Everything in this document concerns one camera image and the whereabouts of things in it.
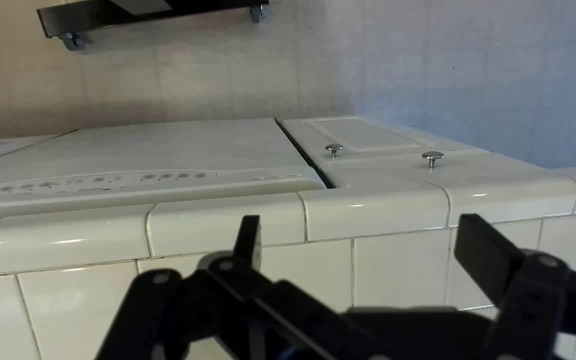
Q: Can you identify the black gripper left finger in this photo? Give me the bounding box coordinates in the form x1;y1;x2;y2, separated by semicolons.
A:
93;214;395;360

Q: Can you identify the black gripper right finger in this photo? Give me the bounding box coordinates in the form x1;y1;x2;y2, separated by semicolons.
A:
453;214;576;360

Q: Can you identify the white lower cabinet door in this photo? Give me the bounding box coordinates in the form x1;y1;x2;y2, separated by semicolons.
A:
280;117;539;198

